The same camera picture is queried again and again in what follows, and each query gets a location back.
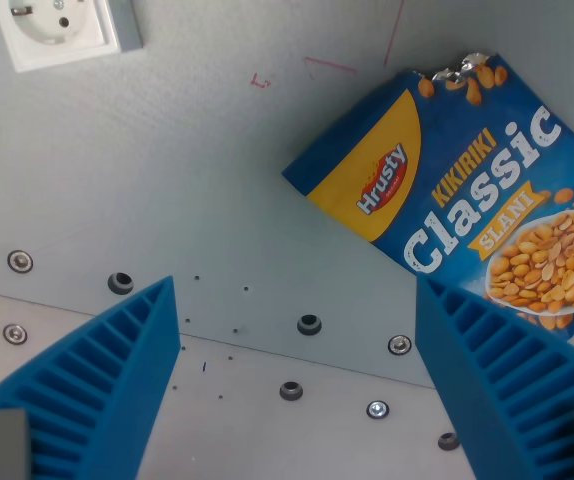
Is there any white wall power socket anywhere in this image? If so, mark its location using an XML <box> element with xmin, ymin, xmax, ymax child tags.
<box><xmin>0</xmin><ymin>0</ymin><xmax>122</xmax><ymax>74</ymax></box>

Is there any blue Hrusty peanut bag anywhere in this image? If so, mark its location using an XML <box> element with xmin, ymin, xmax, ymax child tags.
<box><xmin>281</xmin><ymin>50</ymin><xmax>574</xmax><ymax>343</ymax></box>

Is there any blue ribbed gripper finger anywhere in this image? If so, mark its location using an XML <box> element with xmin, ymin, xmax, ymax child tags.
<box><xmin>0</xmin><ymin>275</ymin><xmax>182</xmax><ymax>480</ymax></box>
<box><xmin>414</xmin><ymin>276</ymin><xmax>574</xmax><ymax>480</ymax></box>

